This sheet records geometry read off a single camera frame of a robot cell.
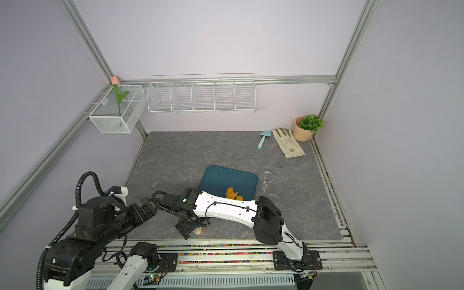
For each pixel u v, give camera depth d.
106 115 0.87
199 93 1.00
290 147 1.14
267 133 1.19
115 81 0.89
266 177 0.89
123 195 0.56
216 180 0.99
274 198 0.93
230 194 0.92
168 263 0.74
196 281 0.71
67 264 0.36
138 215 0.53
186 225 0.64
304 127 1.08
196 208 0.49
